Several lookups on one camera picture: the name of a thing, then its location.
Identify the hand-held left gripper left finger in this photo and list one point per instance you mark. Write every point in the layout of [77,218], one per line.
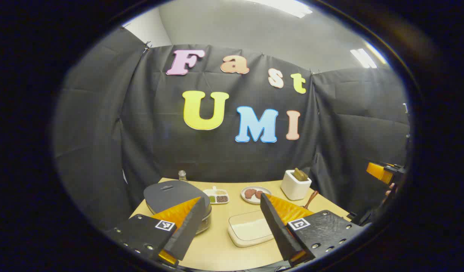
[190,230]

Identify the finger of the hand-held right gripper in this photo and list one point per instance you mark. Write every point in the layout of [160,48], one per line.
[379,170]

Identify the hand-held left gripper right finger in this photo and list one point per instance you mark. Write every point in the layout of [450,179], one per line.
[277,230]

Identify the clear box of white rice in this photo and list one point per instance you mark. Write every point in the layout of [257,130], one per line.
[250,230]

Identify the silver black rice cooker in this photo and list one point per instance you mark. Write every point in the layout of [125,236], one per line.
[167,194]

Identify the brown wooden spoon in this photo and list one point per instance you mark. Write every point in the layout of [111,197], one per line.
[312,198]

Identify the white round plate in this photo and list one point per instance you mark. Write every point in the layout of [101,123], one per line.
[255,201]

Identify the red meat slice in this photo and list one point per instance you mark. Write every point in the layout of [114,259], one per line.
[249,193]
[258,194]

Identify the white divided bean dish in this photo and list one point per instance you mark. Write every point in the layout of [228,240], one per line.
[216,197]

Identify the white toaster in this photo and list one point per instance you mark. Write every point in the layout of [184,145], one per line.
[294,189]

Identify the small glass bottle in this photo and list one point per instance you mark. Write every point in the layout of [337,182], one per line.
[182,176]

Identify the brown toast slice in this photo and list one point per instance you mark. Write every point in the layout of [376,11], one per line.
[300,175]

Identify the black backdrop cloth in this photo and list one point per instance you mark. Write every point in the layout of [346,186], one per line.
[160,151]

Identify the small ceiling light panel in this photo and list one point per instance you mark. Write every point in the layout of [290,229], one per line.
[363,58]

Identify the large ceiling light panel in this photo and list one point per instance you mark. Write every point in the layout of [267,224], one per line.
[284,6]

